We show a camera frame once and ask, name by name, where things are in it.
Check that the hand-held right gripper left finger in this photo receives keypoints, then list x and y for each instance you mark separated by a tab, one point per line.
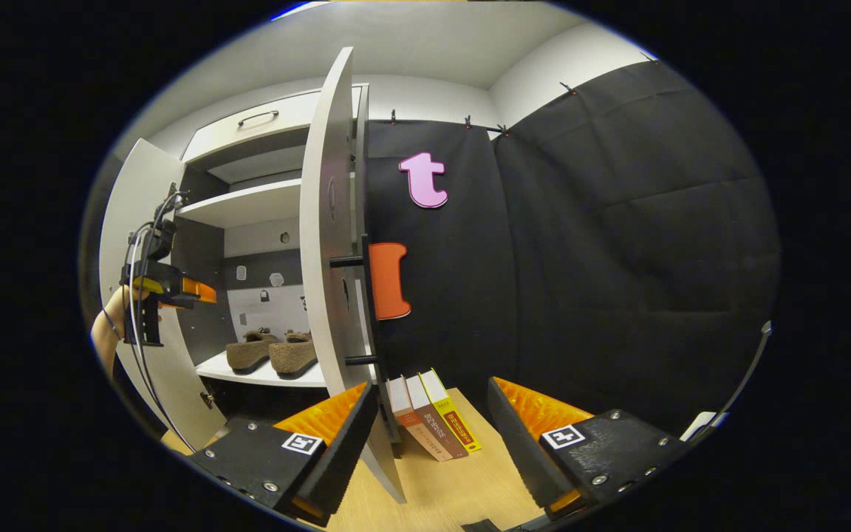
340	451

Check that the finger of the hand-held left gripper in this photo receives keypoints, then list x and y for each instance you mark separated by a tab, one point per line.
198	290

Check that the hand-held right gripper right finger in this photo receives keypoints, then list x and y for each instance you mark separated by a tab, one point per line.
525	451

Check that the brown fuzzy shoe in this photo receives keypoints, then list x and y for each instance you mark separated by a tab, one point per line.
294	358
248	355

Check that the white shoe cabinet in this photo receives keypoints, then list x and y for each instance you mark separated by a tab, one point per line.
248	203

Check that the white cabinet door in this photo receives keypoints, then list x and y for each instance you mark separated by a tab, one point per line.
130	185
322	222

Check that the white cabinet drawer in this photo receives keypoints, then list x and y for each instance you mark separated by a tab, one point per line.
278	129

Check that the yellow book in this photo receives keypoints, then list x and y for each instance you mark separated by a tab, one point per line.
459	425

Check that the orange white book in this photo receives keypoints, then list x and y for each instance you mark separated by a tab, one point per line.
400	403

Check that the brown book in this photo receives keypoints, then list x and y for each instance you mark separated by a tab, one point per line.
433	421

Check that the black backdrop cloth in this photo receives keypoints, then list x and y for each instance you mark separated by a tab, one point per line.
617	258

